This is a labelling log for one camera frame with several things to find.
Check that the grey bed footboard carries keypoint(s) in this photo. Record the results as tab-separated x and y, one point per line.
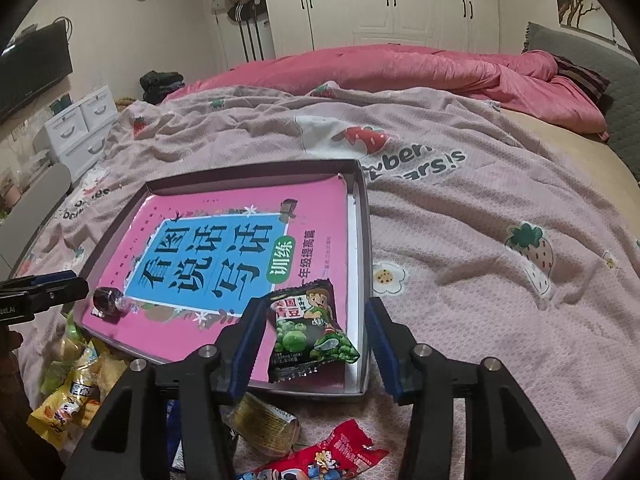
35	207

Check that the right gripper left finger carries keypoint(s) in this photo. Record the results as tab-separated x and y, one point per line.
128	439

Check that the hot pink quilt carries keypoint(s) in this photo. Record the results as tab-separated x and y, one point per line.
528	83

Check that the grey padded headboard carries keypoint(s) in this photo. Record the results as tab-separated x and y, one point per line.
610	80

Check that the tree wall painting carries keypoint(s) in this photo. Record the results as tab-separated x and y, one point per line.
589	18

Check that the green yellow snack packet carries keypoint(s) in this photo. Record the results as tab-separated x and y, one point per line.
72	352

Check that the dark brown snack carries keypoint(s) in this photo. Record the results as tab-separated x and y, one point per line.
110	302

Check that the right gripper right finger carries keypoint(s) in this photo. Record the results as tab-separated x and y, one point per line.
505	437

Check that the red snack packet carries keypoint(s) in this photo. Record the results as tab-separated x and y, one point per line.
345	453

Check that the yellow orange snack packet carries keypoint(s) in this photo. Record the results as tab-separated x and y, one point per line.
73	402

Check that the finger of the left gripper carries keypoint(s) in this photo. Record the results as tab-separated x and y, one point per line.
24	282
55	294

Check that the blue foil snack packet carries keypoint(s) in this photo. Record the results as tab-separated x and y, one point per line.
174	437

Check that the white drawer cabinet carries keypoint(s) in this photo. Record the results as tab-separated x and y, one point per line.
76	137

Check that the pink Chinese children's book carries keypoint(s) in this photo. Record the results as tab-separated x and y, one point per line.
190	263

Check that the white wardrobe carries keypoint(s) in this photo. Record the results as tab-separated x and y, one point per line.
300	26

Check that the black wall television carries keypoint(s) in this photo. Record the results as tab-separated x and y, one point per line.
32	66

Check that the pink strawberry print blanket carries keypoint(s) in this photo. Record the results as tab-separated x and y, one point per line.
507	248

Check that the dark striped pillow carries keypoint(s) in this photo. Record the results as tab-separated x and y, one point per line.
589	81

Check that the dark clothes pile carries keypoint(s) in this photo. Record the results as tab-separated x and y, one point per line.
156	86

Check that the grey shallow tray box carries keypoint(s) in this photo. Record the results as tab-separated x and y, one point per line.
334	381

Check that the green pea snack packet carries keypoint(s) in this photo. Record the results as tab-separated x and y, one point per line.
307	332

